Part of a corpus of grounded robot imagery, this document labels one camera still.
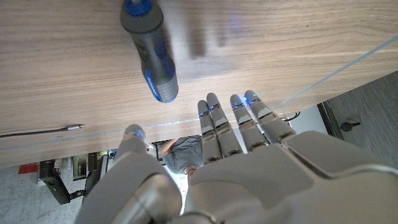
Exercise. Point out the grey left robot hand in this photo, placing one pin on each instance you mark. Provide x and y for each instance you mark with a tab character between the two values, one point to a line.
264	186

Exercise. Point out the black and blue screwdriver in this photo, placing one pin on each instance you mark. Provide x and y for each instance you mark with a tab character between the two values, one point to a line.
152	49

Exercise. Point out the white shelf cabinet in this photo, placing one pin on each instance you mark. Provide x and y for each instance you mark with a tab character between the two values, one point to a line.
308	119

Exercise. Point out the person in grey t-shirt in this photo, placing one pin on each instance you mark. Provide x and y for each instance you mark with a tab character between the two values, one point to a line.
183	154

